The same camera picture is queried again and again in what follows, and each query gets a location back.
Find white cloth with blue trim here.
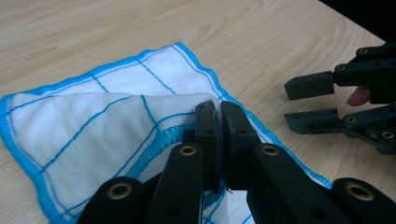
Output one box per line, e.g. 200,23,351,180
0,41,332,224

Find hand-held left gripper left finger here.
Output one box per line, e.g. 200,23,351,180
194,99,224,192

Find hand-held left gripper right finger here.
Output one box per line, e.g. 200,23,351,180
220,100,262,191

